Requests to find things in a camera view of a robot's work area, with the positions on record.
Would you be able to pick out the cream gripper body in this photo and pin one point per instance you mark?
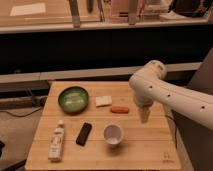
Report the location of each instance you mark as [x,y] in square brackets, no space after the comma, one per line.
[144,113]

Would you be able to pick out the black eraser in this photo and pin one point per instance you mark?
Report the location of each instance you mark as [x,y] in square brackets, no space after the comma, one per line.
[83,134]

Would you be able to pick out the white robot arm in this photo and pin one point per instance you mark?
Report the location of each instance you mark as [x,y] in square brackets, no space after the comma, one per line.
[148,85]

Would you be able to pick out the white sponge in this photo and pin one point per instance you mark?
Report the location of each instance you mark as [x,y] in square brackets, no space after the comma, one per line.
[103,101]

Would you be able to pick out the orange oblong object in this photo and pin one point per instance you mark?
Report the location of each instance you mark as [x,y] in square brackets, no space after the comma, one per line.
[119,110]

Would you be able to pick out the white cup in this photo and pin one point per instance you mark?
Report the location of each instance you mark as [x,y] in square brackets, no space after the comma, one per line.
[113,135]

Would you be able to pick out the green bowl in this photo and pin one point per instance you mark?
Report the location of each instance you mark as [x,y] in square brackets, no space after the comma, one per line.
[73,99]

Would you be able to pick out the white bottle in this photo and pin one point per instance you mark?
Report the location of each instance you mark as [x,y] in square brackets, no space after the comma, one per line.
[56,146]

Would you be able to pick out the white paper sheet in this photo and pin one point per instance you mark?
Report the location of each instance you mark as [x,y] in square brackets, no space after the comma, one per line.
[35,8]

